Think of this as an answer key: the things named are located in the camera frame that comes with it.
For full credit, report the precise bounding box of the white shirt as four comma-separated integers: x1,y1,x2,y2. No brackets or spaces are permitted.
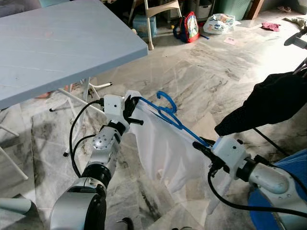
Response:
126,90,231,214

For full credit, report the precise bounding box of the blue plastic hanger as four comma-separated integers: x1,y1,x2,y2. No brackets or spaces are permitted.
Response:
139,91,212,147

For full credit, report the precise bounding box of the pale blue plastic box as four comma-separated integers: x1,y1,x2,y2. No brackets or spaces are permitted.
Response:
133,14,157,38

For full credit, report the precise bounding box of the black hanging garment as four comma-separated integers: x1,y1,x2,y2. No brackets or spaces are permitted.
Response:
214,71,307,137

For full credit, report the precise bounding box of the blue t-shirt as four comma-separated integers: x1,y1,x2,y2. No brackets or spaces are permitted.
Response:
248,149,307,230

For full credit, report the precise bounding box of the grey plastic folding table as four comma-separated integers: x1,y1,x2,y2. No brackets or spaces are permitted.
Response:
0,0,148,157

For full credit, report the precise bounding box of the red and blue backpack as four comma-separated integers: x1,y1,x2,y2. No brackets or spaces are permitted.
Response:
174,12,201,44

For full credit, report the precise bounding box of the pale plastic high chair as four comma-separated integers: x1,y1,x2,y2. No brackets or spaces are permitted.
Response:
129,0,183,51

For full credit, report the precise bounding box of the white storage drawer unit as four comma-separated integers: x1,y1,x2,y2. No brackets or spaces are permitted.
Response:
189,0,214,20

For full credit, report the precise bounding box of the white printed plastic bag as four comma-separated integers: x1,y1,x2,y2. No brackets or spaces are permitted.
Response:
204,13,236,35

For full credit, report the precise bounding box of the pink red floor cloth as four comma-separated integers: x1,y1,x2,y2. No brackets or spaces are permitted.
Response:
261,22,281,32

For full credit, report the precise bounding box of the black metal drying rack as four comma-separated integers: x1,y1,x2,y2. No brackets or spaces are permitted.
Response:
252,26,307,156

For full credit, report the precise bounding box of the green plastic bin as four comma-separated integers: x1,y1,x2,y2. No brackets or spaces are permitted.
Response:
213,0,252,21

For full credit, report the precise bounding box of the beige floor rag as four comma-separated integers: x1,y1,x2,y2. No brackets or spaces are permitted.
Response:
283,17,307,29

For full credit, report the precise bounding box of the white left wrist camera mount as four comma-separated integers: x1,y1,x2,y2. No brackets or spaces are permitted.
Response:
103,94,128,126

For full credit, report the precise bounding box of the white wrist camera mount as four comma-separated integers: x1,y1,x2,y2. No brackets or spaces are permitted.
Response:
103,94,128,126
211,137,248,173

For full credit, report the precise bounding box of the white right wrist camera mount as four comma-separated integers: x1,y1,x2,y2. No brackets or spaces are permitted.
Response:
211,137,248,173

